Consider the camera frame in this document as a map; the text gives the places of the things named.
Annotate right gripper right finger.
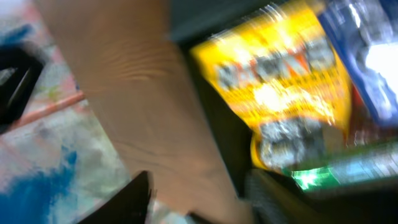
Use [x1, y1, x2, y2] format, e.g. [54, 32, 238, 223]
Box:
[244, 169, 397, 224]

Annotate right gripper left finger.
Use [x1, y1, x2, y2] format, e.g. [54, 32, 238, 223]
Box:
[78, 170, 152, 224]

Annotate green candy bar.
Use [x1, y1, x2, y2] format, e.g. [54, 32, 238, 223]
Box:
[282, 139, 397, 192]

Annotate yellow candy bag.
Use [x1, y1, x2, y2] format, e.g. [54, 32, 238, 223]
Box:
[191, 1, 351, 171]

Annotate black gift box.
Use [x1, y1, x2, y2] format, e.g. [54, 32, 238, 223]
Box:
[170, 0, 397, 208]

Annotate dark blue Eclipse gum pack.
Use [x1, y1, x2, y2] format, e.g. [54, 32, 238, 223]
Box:
[317, 0, 397, 127]

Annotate red Hacks candy bag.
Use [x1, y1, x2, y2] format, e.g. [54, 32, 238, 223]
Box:
[345, 86, 397, 146]

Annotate colourful painted floor mat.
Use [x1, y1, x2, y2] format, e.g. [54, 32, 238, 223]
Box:
[0, 0, 187, 224]

